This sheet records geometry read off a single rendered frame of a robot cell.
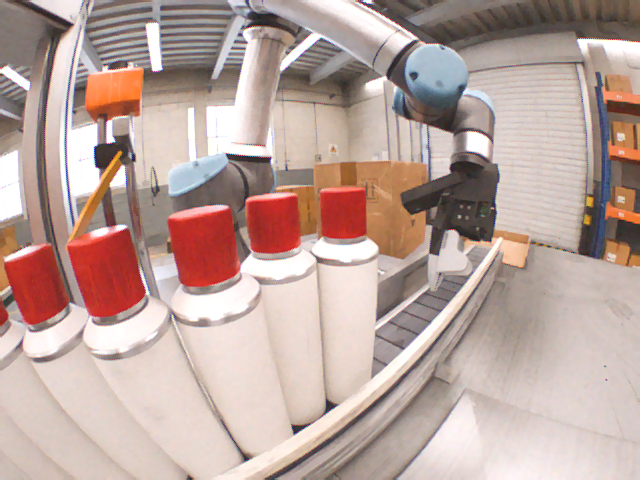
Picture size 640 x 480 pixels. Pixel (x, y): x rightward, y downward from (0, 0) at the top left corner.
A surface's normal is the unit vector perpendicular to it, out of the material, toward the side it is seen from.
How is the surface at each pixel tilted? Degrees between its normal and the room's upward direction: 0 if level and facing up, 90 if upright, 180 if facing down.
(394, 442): 0
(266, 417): 90
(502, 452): 0
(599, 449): 0
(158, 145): 90
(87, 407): 90
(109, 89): 90
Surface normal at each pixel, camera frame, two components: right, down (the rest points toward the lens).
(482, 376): -0.06, -0.96
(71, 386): 0.80, 0.12
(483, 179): -0.69, -0.29
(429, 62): -0.30, 0.32
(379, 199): -0.65, 0.25
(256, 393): 0.63, 0.18
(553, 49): -0.85, 0.19
